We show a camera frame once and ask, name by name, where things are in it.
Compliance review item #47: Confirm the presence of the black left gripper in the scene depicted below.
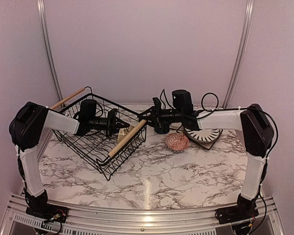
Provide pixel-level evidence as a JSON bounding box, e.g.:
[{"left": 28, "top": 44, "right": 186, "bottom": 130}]
[{"left": 88, "top": 111, "right": 129, "bottom": 137}]

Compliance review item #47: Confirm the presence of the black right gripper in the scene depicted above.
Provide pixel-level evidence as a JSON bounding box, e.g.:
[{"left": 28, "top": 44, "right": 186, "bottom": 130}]
[{"left": 137, "top": 103, "right": 183, "bottom": 130}]

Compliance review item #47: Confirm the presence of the beige ceramic bowl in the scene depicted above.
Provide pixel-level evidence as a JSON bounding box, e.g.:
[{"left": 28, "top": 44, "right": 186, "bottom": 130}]
[{"left": 118, "top": 125, "right": 134, "bottom": 143}]

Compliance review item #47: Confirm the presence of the black wire dish rack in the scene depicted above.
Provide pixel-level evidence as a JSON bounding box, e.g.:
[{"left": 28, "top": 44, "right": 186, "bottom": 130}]
[{"left": 54, "top": 93, "right": 147, "bottom": 180}]

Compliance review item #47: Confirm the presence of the dark blue mug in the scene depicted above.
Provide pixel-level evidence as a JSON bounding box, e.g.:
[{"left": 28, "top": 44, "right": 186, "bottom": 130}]
[{"left": 154, "top": 123, "right": 170, "bottom": 134}]

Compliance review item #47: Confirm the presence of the blue white patterned bowl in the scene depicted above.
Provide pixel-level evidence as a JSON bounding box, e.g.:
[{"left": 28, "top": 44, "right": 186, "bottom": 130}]
[{"left": 165, "top": 133, "right": 190, "bottom": 153}]

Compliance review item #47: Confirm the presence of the white round plate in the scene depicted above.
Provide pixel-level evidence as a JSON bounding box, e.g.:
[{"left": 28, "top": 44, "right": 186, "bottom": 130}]
[{"left": 184, "top": 129, "right": 222, "bottom": 143}]

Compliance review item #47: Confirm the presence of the square floral plate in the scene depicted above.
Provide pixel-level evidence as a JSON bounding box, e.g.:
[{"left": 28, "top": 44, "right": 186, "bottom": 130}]
[{"left": 197, "top": 129, "right": 223, "bottom": 150}]

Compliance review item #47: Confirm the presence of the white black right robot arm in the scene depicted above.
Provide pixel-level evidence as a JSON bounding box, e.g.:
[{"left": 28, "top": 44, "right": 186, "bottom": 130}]
[{"left": 138, "top": 90, "right": 278, "bottom": 219}]

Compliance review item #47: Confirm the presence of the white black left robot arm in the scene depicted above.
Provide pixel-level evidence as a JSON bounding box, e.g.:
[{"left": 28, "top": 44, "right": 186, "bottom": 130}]
[{"left": 9, "top": 99, "right": 130, "bottom": 218}]

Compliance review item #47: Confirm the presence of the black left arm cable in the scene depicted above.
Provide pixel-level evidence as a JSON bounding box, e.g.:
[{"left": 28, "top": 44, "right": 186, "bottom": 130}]
[{"left": 73, "top": 104, "right": 107, "bottom": 123}]

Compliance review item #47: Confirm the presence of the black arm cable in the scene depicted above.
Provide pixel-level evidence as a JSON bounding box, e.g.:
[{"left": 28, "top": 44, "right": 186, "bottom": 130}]
[
  {"left": 73, "top": 104, "right": 107, "bottom": 123},
  {"left": 159, "top": 88, "right": 280, "bottom": 157}
]

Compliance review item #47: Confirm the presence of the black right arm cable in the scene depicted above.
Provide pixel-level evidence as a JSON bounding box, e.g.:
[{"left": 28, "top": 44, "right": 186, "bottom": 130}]
[{"left": 159, "top": 88, "right": 280, "bottom": 157}]

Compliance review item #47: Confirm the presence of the aluminium front frame rail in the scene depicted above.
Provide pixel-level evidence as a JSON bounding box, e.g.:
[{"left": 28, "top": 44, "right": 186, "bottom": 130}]
[{"left": 0, "top": 193, "right": 285, "bottom": 235}]

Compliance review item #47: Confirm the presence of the aluminium left corner post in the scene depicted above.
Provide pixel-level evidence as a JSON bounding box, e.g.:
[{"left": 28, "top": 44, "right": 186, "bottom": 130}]
[{"left": 37, "top": 0, "right": 63, "bottom": 101}]

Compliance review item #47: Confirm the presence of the aluminium corner post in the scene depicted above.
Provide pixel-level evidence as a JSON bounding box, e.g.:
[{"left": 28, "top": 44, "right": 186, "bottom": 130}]
[
  {"left": 37, "top": 0, "right": 63, "bottom": 101},
  {"left": 222, "top": 0, "right": 254, "bottom": 108}
]

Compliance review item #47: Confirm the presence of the aluminium right corner post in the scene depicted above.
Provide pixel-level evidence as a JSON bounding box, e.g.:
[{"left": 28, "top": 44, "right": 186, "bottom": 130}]
[{"left": 222, "top": 0, "right": 254, "bottom": 108}]

